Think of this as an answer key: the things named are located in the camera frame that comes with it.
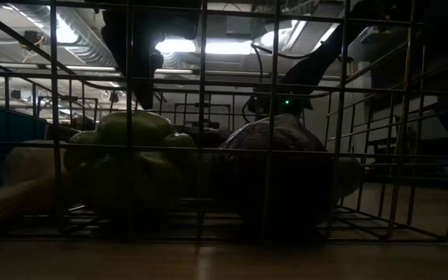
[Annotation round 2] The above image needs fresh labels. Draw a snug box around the dark purple round fruit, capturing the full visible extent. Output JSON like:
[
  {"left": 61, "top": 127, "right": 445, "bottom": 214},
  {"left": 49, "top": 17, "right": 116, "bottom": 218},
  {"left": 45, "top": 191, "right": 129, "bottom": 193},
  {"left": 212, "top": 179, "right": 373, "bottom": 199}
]
[{"left": 208, "top": 113, "right": 336, "bottom": 234}]

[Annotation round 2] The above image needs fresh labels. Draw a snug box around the black yellow cable reel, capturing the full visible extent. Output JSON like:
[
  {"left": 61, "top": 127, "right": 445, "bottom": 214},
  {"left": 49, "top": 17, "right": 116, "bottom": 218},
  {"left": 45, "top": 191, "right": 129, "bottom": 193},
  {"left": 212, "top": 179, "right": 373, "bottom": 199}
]
[{"left": 23, "top": 30, "right": 48, "bottom": 54}]

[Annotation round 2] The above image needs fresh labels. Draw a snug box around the wire mesh basket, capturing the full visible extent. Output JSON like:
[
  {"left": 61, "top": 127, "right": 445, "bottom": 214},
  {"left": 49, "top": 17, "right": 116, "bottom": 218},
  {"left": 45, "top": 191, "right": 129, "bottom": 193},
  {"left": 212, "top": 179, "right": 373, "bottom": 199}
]
[{"left": 0, "top": 0, "right": 448, "bottom": 244}]

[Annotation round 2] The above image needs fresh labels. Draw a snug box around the bright ceiling light panel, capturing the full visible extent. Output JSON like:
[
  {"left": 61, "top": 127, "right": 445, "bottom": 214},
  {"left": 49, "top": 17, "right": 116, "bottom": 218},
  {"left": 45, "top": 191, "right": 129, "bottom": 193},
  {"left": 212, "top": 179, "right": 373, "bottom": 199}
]
[
  {"left": 261, "top": 21, "right": 306, "bottom": 50},
  {"left": 154, "top": 37, "right": 254, "bottom": 55}
]

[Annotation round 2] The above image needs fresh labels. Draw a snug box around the light green chayote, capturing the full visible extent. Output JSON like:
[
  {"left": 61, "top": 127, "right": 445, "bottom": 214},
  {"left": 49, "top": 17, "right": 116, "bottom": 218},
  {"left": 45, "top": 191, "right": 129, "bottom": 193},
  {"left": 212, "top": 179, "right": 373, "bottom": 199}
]
[{"left": 63, "top": 110, "right": 197, "bottom": 219}]

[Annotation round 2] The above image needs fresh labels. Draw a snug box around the white garlic bulb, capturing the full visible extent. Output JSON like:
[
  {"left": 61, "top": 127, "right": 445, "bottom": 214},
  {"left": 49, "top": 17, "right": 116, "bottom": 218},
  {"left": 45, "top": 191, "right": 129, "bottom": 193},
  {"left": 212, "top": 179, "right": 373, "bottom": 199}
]
[{"left": 0, "top": 138, "right": 68, "bottom": 229}]

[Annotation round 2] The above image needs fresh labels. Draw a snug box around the blue plastic tray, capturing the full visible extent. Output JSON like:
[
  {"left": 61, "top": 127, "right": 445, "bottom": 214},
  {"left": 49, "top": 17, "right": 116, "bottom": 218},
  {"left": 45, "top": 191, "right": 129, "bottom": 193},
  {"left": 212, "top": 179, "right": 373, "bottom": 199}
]
[{"left": 0, "top": 101, "right": 50, "bottom": 199}]

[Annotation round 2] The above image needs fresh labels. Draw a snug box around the silver ventilation duct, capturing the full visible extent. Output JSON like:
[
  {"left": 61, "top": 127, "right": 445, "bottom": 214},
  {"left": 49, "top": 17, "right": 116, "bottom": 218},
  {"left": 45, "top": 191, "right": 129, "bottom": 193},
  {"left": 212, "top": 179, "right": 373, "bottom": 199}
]
[{"left": 13, "top": 5, "right": 118, "bottom": 69}]

